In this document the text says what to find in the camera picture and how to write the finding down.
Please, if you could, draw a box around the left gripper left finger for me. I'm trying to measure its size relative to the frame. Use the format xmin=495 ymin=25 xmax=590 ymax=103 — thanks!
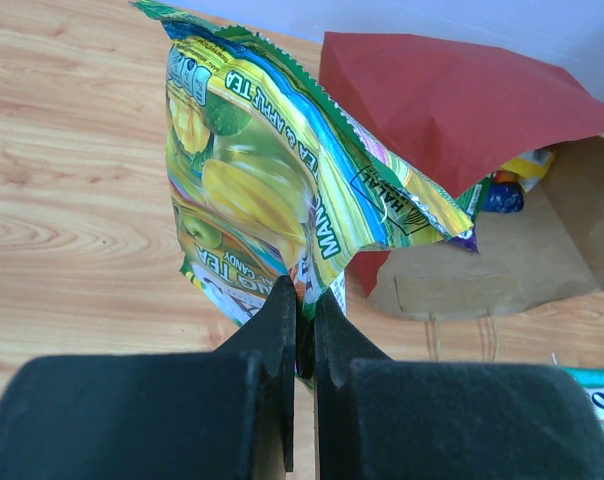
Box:
xmin=0 ymin=277 xmax=297 ymax=479

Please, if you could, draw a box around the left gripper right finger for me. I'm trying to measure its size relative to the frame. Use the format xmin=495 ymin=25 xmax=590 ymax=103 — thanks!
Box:
xmin=314 ymin=293 xmax=604 ymax=479

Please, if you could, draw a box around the green Fox's candy packet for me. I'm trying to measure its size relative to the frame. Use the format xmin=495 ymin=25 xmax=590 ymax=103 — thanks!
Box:
xmin=137 ymin=1 xmax=473 ymax=382

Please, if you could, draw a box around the red brown paper bag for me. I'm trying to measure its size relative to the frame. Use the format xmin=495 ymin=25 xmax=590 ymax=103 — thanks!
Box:
xmin=319 ymin=32 xmax=604 ymax=324

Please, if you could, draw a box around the purple snack packet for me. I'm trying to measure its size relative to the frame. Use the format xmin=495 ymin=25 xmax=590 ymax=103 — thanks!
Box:
xmin=448 ymin=227 xmax=479 ymax=254

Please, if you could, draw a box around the yellow snack packet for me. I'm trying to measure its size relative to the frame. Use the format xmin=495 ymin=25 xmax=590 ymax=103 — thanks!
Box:
xmin=493 ymin=148 xmax=556 ymax=192

